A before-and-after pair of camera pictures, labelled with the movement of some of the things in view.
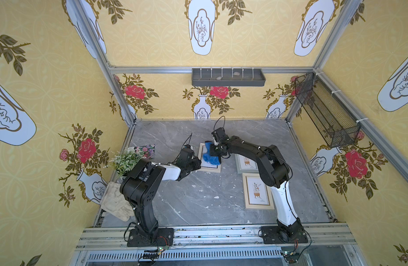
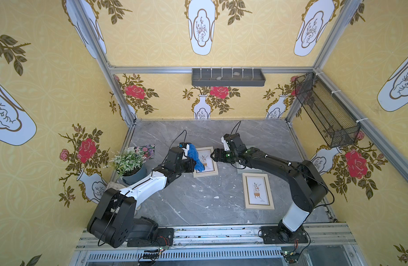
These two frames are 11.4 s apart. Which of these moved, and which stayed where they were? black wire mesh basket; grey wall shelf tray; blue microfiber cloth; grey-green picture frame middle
Moved: blue microfiber cloth
Stayed: grey-green picture frame middle; grey wall shelf tray; black wire mesh basket
